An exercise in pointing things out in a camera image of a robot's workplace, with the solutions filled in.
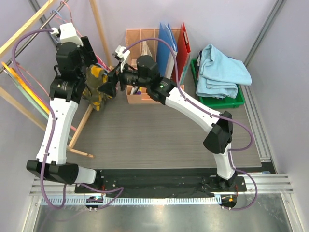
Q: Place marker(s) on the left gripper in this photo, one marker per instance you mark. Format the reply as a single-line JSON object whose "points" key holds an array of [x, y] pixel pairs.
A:
{"points": [[87, 51]]}

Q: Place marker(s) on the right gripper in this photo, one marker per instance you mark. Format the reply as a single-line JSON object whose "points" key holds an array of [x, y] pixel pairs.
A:
{"points": [[109, 88]]}

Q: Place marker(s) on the red patterned trousers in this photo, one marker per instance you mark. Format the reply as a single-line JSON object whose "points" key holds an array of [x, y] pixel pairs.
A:
{"points": [[102, 64]]}

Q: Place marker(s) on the olive yellow patterned trousers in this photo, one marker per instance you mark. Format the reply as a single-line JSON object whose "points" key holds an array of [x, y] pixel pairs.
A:
{"points": [[95, 77]]}

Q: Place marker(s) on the yellow hanger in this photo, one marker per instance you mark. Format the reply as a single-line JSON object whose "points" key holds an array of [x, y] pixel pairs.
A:
{"points": [[24, 87]]}

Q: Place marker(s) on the colourful patterned trousers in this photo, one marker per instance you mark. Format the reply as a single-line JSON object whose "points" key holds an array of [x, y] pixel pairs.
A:
{"points": [[200, 63]]}

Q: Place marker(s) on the pink wire hanger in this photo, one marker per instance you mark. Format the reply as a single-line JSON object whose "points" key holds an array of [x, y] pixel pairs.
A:
{"points": [[66, 5]]}

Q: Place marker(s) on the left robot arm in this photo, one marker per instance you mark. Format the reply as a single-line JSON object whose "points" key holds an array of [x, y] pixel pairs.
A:
{"points": [[65, 95]]}

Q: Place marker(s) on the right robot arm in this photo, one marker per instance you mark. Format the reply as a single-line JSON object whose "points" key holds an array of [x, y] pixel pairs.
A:
{"points": [[160, 89]]}

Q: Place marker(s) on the pens in organizer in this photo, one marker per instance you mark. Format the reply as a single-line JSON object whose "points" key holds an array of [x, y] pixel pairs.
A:
{"points": [[136, 91]]}

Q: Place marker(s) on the tan cube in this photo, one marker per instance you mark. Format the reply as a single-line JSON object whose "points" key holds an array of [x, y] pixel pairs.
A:
{"points": [[134, 63]]}

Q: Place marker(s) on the wooden block book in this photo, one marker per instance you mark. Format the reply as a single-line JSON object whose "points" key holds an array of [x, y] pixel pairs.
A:
{"points": [[146, 49]]}

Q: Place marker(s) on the peach desk organizer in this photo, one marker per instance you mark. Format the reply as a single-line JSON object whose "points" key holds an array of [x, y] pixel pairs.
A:
{"points": [[133, 35]]}

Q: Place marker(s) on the blue folder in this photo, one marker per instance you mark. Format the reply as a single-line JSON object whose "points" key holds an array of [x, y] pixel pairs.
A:
{"points": [[164, 57]]}

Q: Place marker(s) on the red folder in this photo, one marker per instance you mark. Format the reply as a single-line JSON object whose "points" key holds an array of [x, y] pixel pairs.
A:
{"points": [[183, 55]]}

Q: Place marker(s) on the wooden clothes rack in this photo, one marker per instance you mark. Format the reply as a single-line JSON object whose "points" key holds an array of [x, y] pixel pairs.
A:
{"points": [[20, 138]]}

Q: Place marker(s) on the green plastic tray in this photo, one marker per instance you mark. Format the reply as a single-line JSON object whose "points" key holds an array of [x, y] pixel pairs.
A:
{"points": [[214, 103]]}

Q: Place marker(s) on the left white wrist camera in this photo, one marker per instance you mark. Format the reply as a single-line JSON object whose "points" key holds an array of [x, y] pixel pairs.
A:
{"points": [[67, 33]]}

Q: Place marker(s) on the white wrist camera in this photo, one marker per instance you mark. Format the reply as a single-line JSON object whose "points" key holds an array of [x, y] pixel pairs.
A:
{"points": [[67, 33], [122, 55]]}

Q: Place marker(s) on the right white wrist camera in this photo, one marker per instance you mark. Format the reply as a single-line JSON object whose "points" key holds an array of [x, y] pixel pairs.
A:
{"points": [[122, 55]]}

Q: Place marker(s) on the metal rack rail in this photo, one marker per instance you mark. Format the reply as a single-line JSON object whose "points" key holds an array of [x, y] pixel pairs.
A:
{"points": [[20, 40]]}

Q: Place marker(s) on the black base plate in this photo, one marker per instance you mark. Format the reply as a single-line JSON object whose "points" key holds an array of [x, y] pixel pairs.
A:
{"points": [[165, 183]]}

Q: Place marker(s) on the aluminium frame post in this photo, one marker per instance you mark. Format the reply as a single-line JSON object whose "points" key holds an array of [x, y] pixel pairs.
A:
{"points": [[276, 9]]}

